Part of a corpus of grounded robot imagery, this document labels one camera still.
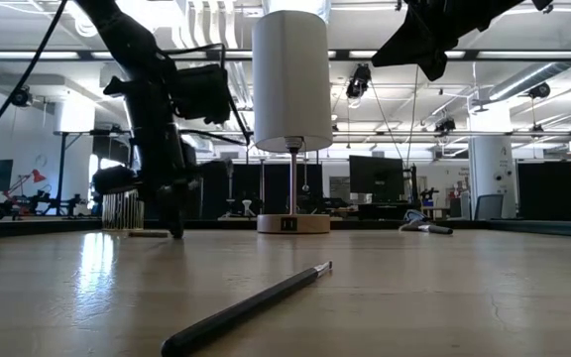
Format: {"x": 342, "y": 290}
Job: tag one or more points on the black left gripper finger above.
{"x": 176, "y": 218}

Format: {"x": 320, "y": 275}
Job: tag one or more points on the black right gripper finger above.
{"x": 404, "y": 54}
{"x": 400, "y": 32}

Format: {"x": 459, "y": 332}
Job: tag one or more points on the long black pen foreground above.
{"x": 246, "y": 312}

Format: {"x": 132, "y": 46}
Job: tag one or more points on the black pen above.
{"x": 434, "y": 229}

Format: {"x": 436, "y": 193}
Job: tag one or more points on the black ceiling spotlight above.
{"x": 359, "y": 81}
{"x": 445, "y": 124}
{"x": 539, "y": 90}
{"x": 22, "y": 99}

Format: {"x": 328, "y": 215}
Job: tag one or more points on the wide black partition panels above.
{"x": 236, "y": 188}

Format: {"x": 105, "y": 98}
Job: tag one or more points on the black metal stand pole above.
{"x": 61, "y": 173}

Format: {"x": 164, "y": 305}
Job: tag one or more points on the white shade wooden table lamp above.
{"x": 293, "y": 74}

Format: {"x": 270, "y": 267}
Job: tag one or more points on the red desk lamp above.
{"x": 38, "y": 175}

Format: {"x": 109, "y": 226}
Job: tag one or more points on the white round column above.
{"x": 491, "y": 173}

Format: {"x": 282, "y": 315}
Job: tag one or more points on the black computer monitor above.
{"x": 375, "y": 178}

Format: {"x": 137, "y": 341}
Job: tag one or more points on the grey office chair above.
{"x": 489, "y": 207}

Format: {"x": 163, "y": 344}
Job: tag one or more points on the narrow black partition panels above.
{"x": 543, "y": 191}

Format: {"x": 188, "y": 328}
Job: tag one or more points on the black ceiling light rail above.
{"x": 341, "y": 54}

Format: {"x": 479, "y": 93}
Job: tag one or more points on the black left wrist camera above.
{"x": 201, "y": 94}

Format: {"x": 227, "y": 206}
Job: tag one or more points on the silver ventilation duct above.
{"x": 528, "y": 79}

